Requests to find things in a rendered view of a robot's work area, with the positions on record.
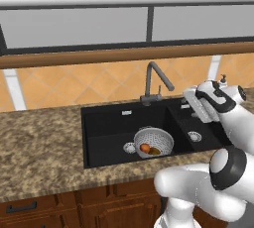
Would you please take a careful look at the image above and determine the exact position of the red apple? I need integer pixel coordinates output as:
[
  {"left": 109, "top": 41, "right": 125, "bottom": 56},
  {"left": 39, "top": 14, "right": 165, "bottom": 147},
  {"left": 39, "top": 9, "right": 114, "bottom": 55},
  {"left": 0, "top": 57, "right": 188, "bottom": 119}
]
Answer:
[{"left": 139, "top": 143, "right": 151, "bottom": 154}]

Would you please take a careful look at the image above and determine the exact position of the wooden drawer front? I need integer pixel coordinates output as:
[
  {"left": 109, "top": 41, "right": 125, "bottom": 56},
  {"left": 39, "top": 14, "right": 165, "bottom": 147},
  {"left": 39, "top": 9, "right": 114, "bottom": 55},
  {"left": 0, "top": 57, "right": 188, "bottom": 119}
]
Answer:
[{"left": 0, "top": 191, "right": 79, "bottom": 228}]

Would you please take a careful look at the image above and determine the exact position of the wooden window sill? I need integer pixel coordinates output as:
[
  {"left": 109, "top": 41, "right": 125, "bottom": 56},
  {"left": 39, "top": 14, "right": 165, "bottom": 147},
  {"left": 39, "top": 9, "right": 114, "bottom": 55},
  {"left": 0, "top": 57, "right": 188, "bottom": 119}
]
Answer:
[{"left": 0, "top": 41, "right": 254, "bottom": 69}]

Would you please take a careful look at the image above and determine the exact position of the wooden cupboard door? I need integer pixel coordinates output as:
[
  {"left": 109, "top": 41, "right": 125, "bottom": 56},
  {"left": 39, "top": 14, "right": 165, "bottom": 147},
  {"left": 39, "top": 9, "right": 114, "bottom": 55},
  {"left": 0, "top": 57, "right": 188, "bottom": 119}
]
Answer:
[{"left": 76, "top": 178, "right": 164, "bottom": 228}]

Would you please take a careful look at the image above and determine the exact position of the black double sink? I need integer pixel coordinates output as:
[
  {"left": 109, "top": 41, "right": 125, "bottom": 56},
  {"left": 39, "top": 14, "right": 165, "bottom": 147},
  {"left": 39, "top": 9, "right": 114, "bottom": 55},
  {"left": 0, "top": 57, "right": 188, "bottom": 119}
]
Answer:
[{"left": 80, "top": 97, "right": 233, "bottom": 170}]

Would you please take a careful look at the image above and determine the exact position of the window with dark frame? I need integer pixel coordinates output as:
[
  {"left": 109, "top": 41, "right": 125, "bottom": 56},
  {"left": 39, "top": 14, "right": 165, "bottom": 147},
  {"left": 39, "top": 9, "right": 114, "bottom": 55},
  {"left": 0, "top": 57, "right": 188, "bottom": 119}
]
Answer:
[{"left": 0, "top": 0, "right": 254, "bottom": 57}]

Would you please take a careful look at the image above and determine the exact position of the white colander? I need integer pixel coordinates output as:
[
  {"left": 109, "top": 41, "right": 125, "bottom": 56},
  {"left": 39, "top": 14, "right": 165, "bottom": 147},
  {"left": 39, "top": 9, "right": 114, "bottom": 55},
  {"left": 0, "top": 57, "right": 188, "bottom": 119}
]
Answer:
[{"left": 132, "top": 125, "right": 176, "bottom": 160}]

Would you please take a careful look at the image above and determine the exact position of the white soap dispenser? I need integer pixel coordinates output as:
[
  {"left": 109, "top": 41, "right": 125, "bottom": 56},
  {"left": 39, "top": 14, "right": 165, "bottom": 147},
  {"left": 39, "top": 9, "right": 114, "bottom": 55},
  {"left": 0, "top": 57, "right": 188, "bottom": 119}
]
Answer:
[{"left": 219, "top": 73, "right": 229, "bottom": 88}]

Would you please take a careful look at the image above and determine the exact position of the olive green pear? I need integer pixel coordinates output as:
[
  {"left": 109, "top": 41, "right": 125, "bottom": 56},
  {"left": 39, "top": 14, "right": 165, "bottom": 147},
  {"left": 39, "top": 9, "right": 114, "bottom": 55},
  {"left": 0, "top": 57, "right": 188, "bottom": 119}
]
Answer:
[{"left": 148, "top": 147, "right": 162, "bottom": 157}]

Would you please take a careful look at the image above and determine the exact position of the grey sink faucet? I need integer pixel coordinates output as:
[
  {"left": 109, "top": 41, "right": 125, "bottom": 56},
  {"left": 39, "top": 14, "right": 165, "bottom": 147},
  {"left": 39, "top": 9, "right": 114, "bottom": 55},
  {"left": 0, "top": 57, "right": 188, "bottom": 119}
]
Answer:
[{"left": 139, "top": 60, "right": 176, "bottom": 107}]

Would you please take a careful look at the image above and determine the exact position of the black drawer handle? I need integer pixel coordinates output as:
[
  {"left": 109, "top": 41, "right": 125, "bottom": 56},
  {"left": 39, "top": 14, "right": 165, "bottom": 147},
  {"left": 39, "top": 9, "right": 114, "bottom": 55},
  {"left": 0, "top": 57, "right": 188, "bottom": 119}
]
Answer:
[{"left": 5, "top": 200, "right": 38, "bottom": 214}]

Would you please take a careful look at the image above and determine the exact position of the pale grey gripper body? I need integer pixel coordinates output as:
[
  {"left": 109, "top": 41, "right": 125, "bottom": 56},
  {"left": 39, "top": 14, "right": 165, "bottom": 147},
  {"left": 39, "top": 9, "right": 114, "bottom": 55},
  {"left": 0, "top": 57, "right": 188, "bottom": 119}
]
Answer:
[{"left": 183, "top": 85, "right": 221, "bottom": 124}]

